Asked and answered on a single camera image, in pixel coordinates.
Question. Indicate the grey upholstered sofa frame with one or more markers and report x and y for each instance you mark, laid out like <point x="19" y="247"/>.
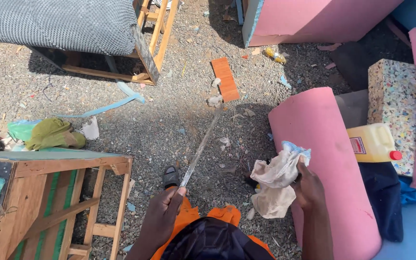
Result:
<point x="63" y="29"/>

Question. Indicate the light blue foam strip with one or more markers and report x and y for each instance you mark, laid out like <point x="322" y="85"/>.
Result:
<point x="114" y="101"/>

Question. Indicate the yellow plastic bottle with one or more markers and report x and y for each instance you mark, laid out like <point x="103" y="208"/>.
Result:
<point x="275" y="55"/>

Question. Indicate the black sandal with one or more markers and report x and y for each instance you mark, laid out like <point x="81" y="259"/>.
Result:
<point x="170" y="177"/>

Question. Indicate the person's left hand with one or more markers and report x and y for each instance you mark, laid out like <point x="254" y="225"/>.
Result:
<point x="163" y="216"/>

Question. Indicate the rolled pink foam sheet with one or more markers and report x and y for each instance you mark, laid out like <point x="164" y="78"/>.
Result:
<point x="323" y="169"/>

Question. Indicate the large pink foam block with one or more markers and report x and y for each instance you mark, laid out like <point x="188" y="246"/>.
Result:
<point x="312" y="18"/>

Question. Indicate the beige cleaning rag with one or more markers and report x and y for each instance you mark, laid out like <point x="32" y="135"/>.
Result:
<point x="276" y="184"/>

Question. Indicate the multicoloured rebonded foam block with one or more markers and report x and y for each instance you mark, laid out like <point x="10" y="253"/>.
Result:
<point x="394" y="104"/>

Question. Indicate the yellow jerrycan with red cap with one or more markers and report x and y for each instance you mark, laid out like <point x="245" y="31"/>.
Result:
<point x="372" y="142"/>

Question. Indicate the dark blue shirt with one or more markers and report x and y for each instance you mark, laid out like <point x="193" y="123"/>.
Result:
<point x="213" y="240"/>

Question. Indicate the orange trousers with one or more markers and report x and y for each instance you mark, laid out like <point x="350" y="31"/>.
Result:
<point x="197" y="216"/>

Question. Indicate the dark grey foam sheet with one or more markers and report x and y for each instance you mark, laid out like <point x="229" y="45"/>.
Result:
<point x="352" y="83"/>

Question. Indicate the green plastic bag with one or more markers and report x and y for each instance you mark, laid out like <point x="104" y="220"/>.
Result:
<point x="20" y="129"/>

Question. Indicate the white paper scrap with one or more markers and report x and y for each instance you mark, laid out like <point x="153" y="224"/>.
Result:
<point x="91" y="129"/>

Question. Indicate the person's right hand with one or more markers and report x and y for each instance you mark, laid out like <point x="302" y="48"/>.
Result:
<point x="309" y="187"/>

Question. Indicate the olive green cloth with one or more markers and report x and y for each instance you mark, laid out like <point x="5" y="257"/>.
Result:
<point x="53" y="134"/>

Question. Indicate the bare wooden sofa frame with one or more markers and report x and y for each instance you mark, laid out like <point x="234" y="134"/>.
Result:
<point x="42" y="209"/>

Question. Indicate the dark navy fabric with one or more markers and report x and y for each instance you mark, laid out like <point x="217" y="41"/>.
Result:
<point x="383" y="198"/>

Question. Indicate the blue foam sheet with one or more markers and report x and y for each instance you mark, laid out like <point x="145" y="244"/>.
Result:
<point x="415" y="231"/>

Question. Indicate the long metal knife blade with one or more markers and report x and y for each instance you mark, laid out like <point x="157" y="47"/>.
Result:
<point x="203" y="142"/>

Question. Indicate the orange wooden board piece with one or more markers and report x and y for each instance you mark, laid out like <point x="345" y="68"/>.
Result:
<point x="225" y="78"/>

